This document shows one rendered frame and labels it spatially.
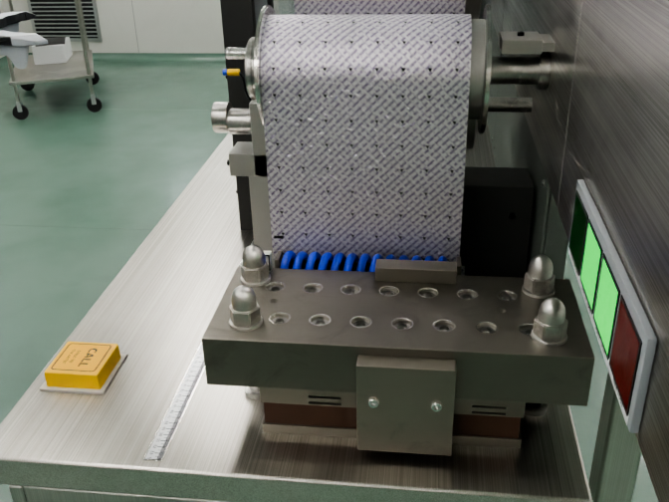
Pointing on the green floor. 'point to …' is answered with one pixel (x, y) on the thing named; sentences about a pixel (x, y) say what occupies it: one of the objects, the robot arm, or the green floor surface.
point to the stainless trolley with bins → (56, 66)
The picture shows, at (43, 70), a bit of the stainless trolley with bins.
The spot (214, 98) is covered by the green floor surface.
